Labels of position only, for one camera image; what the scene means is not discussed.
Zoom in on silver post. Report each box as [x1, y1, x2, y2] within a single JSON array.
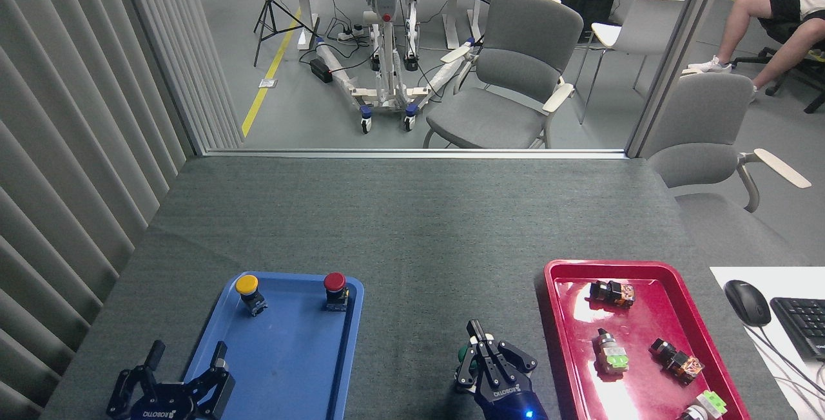
[[625, 0, 733, 159]]

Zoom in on person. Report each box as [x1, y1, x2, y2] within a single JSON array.
[[686, 0, 825, 104]]

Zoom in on red plastic tray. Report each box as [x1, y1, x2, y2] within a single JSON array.
[[543, 260, 752, 420]]

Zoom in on black office chair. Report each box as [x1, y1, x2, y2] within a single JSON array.
[[732, 17, 825, 115]]

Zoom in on red push button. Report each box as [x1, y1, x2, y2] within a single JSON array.
[[323, 272, 351, 312]]

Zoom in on silver switch with green base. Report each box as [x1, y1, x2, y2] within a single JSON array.
[[592, 328, 631, 376]]

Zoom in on white green switch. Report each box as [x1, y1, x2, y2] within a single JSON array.
[[680, 390, 728, 420]]

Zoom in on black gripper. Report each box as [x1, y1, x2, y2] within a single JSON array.
[[106, 340, 237, 420], [454, 319, 549, 420]]

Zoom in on black orange switch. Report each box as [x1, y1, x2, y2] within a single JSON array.
[[589, 280, 637, 309], [648, 338, 706, 385]]

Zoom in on black computer mouse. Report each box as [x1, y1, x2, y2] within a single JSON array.
[[723, 280, 773, 328]]

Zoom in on black tripod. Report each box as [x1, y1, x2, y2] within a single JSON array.
[[252, 0, 320, 68]]

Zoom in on white stand on wheels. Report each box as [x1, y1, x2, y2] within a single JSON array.
[[314, 0, 481, 135]]

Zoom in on yellow push button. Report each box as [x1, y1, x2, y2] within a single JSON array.
[[235, 274, 269, 318]]

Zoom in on white plastic chair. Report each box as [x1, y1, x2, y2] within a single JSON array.
[[572, 0, 686, 126]]

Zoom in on black mouse cable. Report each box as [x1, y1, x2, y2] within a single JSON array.
[[746, 323, 825, 401]]

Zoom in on grey armchair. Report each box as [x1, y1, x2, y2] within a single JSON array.
[[422, 0, 585, 150], [645, 72, 813, 213]]

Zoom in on blue plastic tray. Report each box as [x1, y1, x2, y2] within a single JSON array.
[[182, 271, 365, 420]]

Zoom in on black keyboard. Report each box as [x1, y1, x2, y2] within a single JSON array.
[[770, 297, 825, 362]]

